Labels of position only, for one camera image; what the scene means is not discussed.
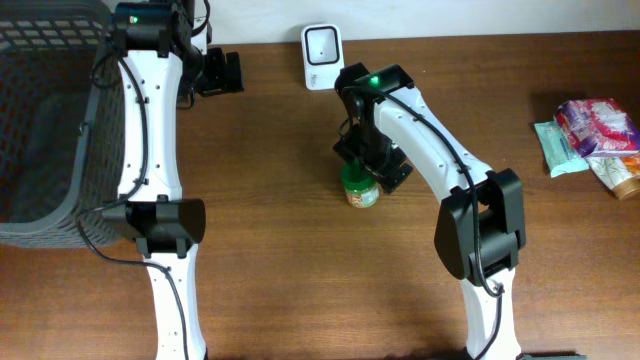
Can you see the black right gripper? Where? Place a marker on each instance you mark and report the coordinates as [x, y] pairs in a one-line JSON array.
[[381, 169]]

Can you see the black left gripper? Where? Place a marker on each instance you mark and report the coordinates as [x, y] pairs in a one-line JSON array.
[[220, 79]]

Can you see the green lidded jar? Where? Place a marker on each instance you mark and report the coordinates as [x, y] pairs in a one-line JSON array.
[[361, 190]]

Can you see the teal wet wipes packet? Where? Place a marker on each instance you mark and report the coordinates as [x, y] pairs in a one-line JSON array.
[[560, 156]]

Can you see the red purple snack packet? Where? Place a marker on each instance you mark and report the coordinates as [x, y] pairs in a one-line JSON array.
[[598, 128]]

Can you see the white floral tube gold cap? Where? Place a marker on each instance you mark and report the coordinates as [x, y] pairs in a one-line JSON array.
[[612, 172]]

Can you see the orange small tissue box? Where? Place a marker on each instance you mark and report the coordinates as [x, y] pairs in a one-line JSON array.
[[632, 164]]

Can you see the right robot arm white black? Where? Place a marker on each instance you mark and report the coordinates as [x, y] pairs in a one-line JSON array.
[[389, 133]]

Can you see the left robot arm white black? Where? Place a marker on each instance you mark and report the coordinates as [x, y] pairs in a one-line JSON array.
[[165, 59]]

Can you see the white barcode scanner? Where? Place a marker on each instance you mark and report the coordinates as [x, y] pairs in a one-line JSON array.
[[322, 55]]

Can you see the grey plastic basket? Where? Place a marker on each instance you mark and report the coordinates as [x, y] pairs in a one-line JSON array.
[[62, 138]]

